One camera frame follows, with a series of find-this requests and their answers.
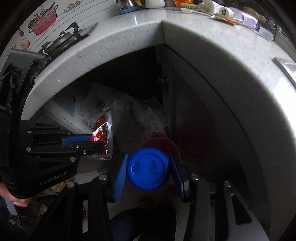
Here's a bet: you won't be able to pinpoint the person's left hand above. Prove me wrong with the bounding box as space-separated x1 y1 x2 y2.
0 182 31 208

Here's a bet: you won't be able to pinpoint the black gas stove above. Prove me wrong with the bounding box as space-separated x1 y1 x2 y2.
38 22 99 58

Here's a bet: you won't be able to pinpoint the white teal cardboard box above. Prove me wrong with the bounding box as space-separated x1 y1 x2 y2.
49 92 86 135

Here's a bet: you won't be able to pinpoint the tan oblong object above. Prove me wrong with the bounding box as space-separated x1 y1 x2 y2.
244 6 266 23

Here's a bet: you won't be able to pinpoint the red plastic basin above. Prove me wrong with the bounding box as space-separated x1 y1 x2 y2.
141 137 182 163

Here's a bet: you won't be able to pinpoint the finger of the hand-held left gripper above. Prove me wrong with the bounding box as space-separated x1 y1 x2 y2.
25 141 104 163
25 124 92 147

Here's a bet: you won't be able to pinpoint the steel pot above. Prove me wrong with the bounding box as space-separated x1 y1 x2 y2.
116 0 138 9

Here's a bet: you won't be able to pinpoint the clear plastic bottle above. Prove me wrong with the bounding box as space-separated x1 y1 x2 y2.
231 7 260 29

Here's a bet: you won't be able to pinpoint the white squeeze tube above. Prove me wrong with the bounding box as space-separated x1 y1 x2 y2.
199 0 234 18

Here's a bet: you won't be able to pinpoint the yellow snack wrapper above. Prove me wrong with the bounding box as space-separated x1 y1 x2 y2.
51 179 74 194

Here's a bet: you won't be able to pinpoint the blue plastic jar lid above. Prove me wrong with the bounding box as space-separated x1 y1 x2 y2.
126 148 171 192

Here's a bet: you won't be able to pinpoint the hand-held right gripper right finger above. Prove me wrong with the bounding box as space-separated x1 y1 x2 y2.
169 153 270 241

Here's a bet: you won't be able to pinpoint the white plastic spoon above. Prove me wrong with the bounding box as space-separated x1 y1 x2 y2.
181 8 214 17

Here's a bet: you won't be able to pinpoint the white bag with plastic handle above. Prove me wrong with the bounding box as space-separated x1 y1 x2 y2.
132 97 168 139

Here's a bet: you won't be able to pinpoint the white labelled packet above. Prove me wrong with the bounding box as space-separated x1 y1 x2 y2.
258 27 275 42

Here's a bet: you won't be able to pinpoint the steel sink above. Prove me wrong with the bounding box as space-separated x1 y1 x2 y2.
272 57 296 87

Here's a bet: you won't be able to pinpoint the white woven sack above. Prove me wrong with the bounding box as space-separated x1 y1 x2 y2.
80 83 134 130

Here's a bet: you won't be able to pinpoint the yellow sachet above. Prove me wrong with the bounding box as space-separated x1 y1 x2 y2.
209 14 241 25

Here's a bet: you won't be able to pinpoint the steel cabinet door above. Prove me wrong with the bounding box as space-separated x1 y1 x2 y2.
155 45 271 209

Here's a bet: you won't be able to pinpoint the red snack packet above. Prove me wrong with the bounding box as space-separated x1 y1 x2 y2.
89 109 114 161

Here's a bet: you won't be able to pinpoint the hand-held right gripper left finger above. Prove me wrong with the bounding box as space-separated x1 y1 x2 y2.
32 154 129 241

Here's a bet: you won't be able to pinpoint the white container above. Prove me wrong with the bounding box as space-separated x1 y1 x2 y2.
144 0 166 9

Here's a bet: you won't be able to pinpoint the person's dark trousers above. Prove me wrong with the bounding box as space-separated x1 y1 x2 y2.
110 206 177 241

